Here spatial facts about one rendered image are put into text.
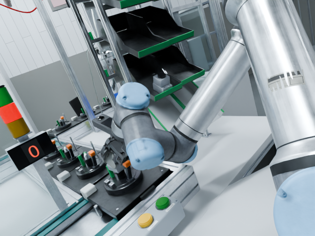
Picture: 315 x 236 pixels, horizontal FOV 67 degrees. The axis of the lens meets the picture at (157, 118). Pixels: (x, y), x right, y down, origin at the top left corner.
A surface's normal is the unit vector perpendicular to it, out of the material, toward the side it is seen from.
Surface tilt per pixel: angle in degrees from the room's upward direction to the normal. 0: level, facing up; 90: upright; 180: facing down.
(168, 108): 45
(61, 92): 90
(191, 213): 0
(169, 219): 90
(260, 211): 0
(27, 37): 90
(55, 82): 90
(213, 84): 65
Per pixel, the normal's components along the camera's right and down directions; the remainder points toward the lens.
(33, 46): 0.26, 0.22
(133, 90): 0.26, -0.58
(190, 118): -0.42, -0.01
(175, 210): 0.65, 0.02
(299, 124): -0.66, -0.21
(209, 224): -0.33, -0.89
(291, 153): -0.72, -0.69
